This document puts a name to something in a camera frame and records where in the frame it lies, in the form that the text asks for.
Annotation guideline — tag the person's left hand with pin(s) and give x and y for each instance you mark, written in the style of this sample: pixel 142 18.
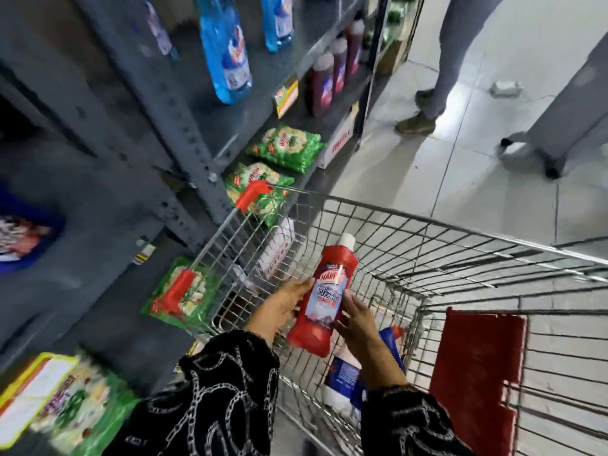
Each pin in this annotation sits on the person's left hand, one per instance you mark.
pixel 275 308

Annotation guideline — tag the person's right hand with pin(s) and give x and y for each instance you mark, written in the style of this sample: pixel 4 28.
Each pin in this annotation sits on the person's right hand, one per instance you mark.
pixel 361 325

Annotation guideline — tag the person's right thumb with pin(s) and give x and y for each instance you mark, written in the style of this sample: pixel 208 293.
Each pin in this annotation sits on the person's right thumb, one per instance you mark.
pixel 346 302

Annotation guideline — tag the person's left thumb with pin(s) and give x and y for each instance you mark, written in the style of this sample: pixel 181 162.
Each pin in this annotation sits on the person's left thumb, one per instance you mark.
pixel 300 285

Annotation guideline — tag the red bottle with white cap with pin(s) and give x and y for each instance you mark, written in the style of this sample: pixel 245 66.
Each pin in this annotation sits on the red bottle with white cap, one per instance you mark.
pixel 327 284

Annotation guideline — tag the person's right forearm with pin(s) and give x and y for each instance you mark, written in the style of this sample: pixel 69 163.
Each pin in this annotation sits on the person's right forearm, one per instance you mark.
pixel 403 417

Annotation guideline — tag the person's left forearm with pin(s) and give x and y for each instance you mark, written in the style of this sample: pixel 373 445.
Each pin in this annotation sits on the person's left forearm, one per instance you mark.
pixel 213 398

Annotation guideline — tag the white packet with red print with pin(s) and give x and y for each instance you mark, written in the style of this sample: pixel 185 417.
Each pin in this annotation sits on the white packet with red print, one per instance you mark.
pixel 278 246

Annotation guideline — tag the blue and white bottle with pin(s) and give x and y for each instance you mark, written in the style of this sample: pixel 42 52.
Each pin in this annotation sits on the blue and white bottle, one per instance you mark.
pixel 344 377

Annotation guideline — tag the green snack packet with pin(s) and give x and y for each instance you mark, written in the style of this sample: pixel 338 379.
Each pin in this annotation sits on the green snack packet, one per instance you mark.
pixel 251 178
pixel 88 408
pixel 202 292
pixel 287 147

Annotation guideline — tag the red cart seat flap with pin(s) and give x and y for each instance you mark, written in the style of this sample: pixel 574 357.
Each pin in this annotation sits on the red cart seat flap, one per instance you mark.
pixel 475 370

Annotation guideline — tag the small shelf price label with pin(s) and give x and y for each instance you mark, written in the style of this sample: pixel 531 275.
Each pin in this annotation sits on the small shelf price label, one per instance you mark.
pixel 144 252

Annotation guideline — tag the yellow shelf price tag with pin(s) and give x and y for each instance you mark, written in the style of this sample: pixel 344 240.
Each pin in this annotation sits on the yellow shelf price tag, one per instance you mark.
pixel 286 97

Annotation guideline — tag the dark red liquid bottle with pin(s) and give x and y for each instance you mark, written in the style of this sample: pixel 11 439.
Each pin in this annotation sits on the dark red liquid bottle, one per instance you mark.
pixel 355 45
pixel 323 85
pixel 339 64

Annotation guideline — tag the grey metal shelving unit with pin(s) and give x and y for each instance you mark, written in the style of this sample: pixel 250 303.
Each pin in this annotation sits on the grey metal shelving unit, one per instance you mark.
pixel 156 113

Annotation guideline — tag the white device on floor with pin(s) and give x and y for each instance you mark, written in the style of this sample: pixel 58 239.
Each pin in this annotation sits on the white device on floor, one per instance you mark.
pixel 506 88

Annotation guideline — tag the background shelf with green goods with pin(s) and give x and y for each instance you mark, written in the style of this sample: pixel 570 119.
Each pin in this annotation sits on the background shelf with green goods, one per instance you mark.
pixel 396 28

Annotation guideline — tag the dark blue packet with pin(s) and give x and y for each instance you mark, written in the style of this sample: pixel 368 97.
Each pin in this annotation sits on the dark blue packet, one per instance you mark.
pixel 23 237

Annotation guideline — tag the white packet with yellow edge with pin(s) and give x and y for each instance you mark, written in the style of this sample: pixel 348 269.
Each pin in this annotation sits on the white packet with yellow edge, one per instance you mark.
pixel 31 398

